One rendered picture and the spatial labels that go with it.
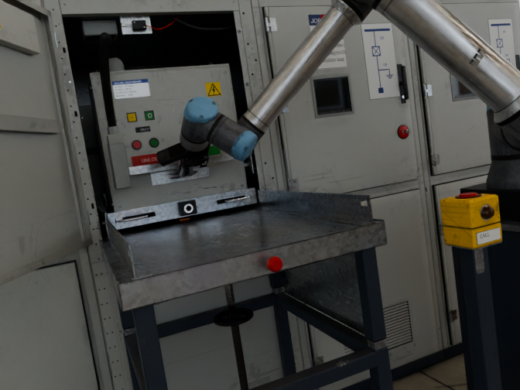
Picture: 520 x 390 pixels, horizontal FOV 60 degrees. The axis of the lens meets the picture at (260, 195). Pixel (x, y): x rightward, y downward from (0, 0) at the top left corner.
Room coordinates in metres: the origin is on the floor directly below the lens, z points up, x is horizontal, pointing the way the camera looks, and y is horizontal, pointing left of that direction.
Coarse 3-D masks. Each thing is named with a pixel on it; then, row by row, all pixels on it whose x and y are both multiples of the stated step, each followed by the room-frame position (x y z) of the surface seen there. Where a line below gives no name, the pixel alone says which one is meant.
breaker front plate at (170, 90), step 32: (96, 96) 1.54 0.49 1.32; (160, 96) 1.62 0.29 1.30; (192, 96) 1.66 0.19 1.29; (224, 96) 1.70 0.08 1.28; (128, 128) 1.57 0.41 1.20; (160, 128) 1.61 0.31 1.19; (128, 160) 1.56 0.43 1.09; (128, 192) 1.56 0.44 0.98; (160, 192) 1.59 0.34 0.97; (192, 192) 1.64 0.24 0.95; (224, 192) 1.68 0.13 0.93
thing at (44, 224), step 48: (0, 0) 1.22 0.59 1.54; (0, 48) 1.23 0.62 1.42; (0, 96) 1.19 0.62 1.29; (48, 96) 1.41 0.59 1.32; (0, 144) 1.15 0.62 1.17; (48, 144) 1.36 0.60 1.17; (0, 192) 1.12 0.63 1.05; (48, 192) 1.32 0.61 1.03; (0, 240) 1.08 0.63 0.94; (48, 240) 1.27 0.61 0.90
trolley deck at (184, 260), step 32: (192, 224) 1.51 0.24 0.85; (224, 224) 1.40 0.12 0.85; (256, 224) 1.31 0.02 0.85; (288, 224) 1.22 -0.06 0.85; (320, 224) 1.15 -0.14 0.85; (384, 224) 1.07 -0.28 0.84; (160, 256) 1.04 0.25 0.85; (192, 256) 0.99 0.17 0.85; (224, 256) 0.94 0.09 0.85; (256, 256) 0.94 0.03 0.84; (288, 256) 0.97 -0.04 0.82; (320, 256) 1.00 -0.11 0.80; (128, 288) 0.85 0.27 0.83; (160, 288) 0.87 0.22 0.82; (192, 288) 0.89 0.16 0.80
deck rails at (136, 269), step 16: (272, 192) 1.58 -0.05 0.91; (288, 192) 1.46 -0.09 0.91; (304, 192) 1.36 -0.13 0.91; (256, 208) 1.66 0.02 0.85; (272, 208) 1.59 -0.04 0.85; (288, 208) 1.48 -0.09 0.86; (304, 208) 1.37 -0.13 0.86; (320, 208) 1.28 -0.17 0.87; (336, 208) 1.20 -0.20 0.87; (352, 208) 1.13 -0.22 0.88; (368, 208) 1.06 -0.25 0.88; (112, 224) 1.24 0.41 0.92; (352, 224) 1.08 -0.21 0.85; (368, 224) 1.05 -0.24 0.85; (112, 240) 1.32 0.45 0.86; (128, 256) 0.89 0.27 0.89; (128, 272) 0.90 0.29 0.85; (144, 272) 0.88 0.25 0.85
